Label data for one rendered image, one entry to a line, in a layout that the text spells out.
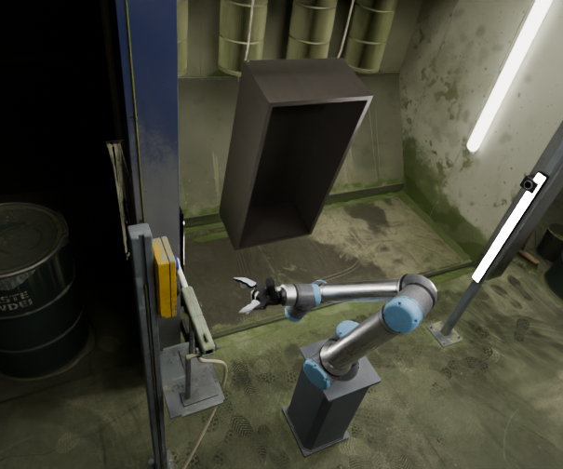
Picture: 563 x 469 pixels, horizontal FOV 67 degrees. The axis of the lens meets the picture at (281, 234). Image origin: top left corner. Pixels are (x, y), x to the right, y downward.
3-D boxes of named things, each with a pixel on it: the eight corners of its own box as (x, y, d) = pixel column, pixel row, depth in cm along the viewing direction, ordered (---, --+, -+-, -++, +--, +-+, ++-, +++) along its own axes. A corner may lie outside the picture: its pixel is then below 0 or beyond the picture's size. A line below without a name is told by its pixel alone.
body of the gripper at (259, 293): (251, 310, 173) (279, 309, 177) (257, 300, 167) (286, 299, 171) (248, 294, 177) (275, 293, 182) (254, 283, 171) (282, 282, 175)
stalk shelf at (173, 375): (153, 355, 188) (153, 353, 187) (202, 341, 197) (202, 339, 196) (170, 420, 167) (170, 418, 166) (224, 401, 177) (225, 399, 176)
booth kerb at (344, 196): (140, 238, 346) (139, 225, 338) (139, 236, 348) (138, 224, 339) (400, 193, 455) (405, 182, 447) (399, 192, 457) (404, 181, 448)
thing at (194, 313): (213, 378, 166) (216, 343, 152) (201, 381, 165) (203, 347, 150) (180, 288, 198) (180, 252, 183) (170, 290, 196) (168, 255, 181)
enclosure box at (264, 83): (218, 212, 309) (243, 60, 217) (292, 199, 333) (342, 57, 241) (234, 250, 291) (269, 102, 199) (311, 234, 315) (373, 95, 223)
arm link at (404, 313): (340, 372, 201) (446, 306, 144) (317, 396, 190) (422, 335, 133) (318, 346, 204) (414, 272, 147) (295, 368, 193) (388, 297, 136)
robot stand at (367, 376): (349, 437, 251) (382, 380, 210) (303, 458, 239) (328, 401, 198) (324, 392, 271) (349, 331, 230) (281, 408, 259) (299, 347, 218)
